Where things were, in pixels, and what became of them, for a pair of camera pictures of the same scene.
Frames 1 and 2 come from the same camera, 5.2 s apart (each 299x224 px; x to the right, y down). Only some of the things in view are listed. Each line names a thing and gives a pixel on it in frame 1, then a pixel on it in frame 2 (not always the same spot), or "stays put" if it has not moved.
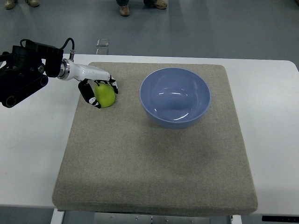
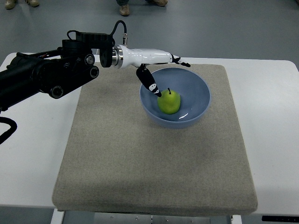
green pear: [105, 94] → [169, 103]
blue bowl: [175, 98] stays put
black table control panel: [280, 219] stays put
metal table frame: [60, 216] stays put
